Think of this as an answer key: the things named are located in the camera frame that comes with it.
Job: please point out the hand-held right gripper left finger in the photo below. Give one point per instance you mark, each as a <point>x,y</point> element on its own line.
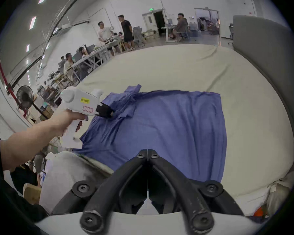
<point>127,177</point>

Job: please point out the white desk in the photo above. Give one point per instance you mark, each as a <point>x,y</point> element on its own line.
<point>167,30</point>

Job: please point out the black standing fan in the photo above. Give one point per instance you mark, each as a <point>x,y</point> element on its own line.
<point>25,97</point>

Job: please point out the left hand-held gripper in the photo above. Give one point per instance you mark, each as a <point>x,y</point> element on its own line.
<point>76,99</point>

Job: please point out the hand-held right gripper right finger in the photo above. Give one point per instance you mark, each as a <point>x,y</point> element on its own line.
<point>169,177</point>

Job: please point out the person's left forearm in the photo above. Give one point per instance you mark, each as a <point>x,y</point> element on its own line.
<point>27,146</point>

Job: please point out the bed with beige sheet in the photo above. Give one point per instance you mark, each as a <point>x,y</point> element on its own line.
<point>186,67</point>

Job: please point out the person's left hand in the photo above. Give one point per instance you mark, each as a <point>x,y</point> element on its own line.
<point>63,121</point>

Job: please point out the dark blue shirt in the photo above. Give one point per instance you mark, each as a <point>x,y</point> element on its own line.
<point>166,126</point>

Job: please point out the grey padded headboard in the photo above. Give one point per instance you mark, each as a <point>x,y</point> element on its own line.
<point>264,43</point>

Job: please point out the row of tables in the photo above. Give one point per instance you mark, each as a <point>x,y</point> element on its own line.
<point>88,57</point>

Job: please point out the grey office chair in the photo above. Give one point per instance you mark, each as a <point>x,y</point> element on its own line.
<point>138,33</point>

